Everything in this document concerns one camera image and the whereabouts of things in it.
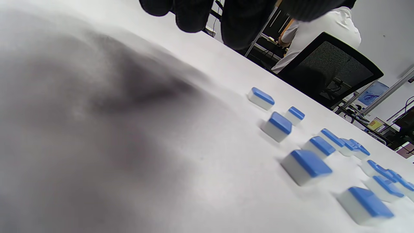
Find yellow box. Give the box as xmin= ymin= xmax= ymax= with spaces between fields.
xmin=367 ymin=117 xmax=385 ymax=131

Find white desk leg post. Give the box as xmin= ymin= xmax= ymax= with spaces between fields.
xmin=244 ymin=6 xmax=278 ymax=58

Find blue mahjong tiles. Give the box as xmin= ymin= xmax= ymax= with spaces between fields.
xmin=247 ymin=87 xmax=414 ymax=226

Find black mesh office chair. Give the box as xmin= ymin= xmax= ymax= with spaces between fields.
xmin=278 ymin=32 xmax=384 ymax=110

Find grey metal bar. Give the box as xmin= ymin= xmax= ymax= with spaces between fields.
xmin=362 ymin=66 xmax=414 ymax=115

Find person's left hand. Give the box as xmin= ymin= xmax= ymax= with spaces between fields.
xmin=139 ymin=0 xmax=356 ymax=50

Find blue poster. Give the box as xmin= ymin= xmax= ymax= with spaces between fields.
xmin=357 ymin=81 xmax=389 ymax=106

